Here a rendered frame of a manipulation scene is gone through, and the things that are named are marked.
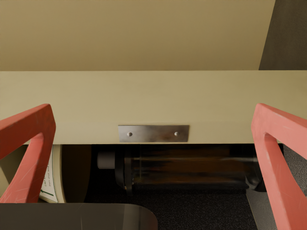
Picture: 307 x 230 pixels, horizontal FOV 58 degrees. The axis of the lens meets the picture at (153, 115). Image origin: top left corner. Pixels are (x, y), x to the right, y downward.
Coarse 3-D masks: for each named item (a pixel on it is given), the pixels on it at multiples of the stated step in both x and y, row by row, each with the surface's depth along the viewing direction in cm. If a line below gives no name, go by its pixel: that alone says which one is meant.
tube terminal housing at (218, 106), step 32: (0, 96) 31; (32, 96) 31; (64, 96) 31; (96, 96) 31; (128, 96) 31; (160, 96) 31; (192, 96) 31; (224, 96) 31; (256, 96) 31; (288, 96) 31; (64, 128) 28; (96, 128) 28; (192, 128) 28; (224, 128) 28; (0, 160) 31; (0, 192) 33; (256, 224) 50
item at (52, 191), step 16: (64, 144) 50; (80, 144) 51; (64, 160) 50; (80, 160) 51; (48, 176) 36; (64, 176) 48; (80, 176) 50; (48, 192) 37; (64, 192) 46; (80, 192) 47
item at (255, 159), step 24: (144, 144) 40; (168, 144) 40; (192, 144) 40; (216, 144) 40; (240, 144) 40; (144, 168) 39; (168, 168) 39; (192, 168) 39; (216, 168) 39; (240, 168) 39
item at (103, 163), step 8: (120, 144) 40; (104, 152) 43; (112, 152) 43; (120, 152) 40; (104, 160) 42; (112, 160) 42; (120, 160) 39; (104, 168) 43; (112, 168) 43; (120, 168) 39; (120, 176) 40; (120, 184) 41
